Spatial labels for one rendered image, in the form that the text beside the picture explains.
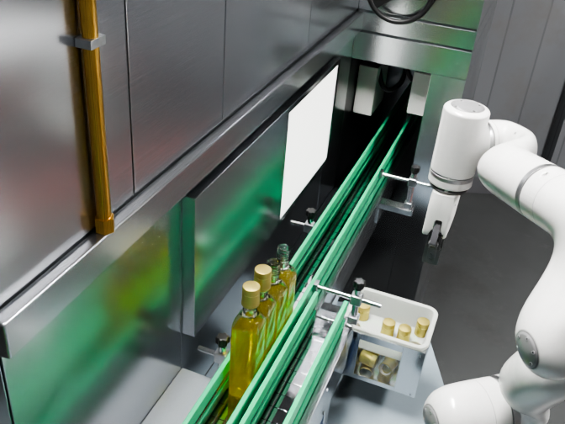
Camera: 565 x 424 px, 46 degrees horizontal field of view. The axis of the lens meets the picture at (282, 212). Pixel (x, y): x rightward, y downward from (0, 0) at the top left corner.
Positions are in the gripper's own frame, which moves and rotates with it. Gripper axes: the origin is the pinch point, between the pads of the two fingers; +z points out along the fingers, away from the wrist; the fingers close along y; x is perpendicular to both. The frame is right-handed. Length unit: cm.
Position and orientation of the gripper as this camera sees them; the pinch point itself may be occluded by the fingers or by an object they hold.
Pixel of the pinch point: (433, 248)
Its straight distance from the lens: 141.2
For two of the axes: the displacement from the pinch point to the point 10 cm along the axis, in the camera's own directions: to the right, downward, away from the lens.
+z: -0.7, 8.4, 5.3
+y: -3.6, 4.7, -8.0
